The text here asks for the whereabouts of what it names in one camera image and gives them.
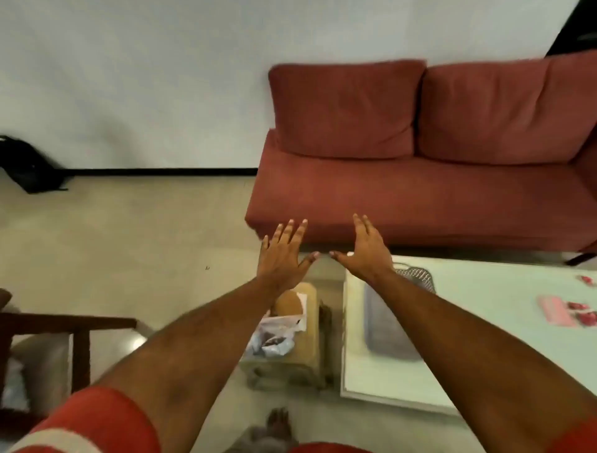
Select person's right hand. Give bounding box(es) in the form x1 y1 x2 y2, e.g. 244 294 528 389
329 213 395 286

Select person's left hand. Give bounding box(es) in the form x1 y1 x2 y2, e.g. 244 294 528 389
257 219 320 292

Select grey perforated plastic tray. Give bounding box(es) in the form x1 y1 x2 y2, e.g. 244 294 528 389
363 263 437 363

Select clear red-edged zip bag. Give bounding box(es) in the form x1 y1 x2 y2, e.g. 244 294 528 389
244 291 308 360

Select beige plastic stool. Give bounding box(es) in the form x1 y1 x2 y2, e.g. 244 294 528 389
240 281 335 391

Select person's right forearm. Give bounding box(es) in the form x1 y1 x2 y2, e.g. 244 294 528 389
373 270 597 453

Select person's left forearm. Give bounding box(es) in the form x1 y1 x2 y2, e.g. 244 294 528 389
95 276 299 453

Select person's bare foot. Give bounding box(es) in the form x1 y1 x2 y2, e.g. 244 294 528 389
266 407 299 444

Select red fabric sofa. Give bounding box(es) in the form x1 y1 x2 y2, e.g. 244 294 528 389
244 49 597 267

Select red sofa back cushion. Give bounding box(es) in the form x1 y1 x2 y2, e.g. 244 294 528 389
417 50 597 165
268 59 428 159

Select grey trousers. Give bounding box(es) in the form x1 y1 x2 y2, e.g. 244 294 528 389
235 424 299 453

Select dark wooden chair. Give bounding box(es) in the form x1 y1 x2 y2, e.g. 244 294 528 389
0 312 137 423

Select beige cushion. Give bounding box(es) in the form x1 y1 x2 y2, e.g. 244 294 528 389
10 334 71 414

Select black bag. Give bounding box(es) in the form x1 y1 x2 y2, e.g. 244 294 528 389
0 135 70 195

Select black door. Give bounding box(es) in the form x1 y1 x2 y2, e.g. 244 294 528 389
545 0 597 58

